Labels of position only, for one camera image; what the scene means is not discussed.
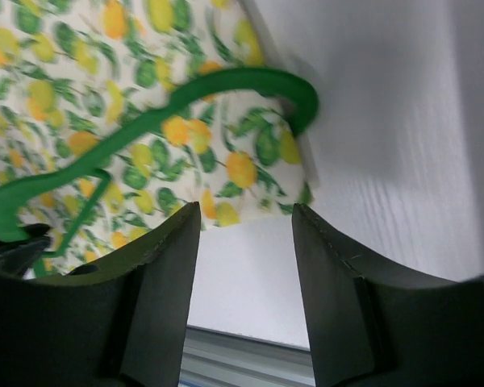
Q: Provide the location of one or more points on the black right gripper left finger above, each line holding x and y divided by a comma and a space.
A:
155, 274

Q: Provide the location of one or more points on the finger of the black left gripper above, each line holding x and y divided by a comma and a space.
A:
17, 257

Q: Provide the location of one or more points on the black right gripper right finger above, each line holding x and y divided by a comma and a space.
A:
370, 321

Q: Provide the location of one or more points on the green clothes hanger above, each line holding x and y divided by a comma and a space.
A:
102, 166

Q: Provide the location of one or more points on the lemon print skirt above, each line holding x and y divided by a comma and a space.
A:
163, 43

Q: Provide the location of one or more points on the aluminium mounting rail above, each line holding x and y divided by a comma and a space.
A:
216, 359

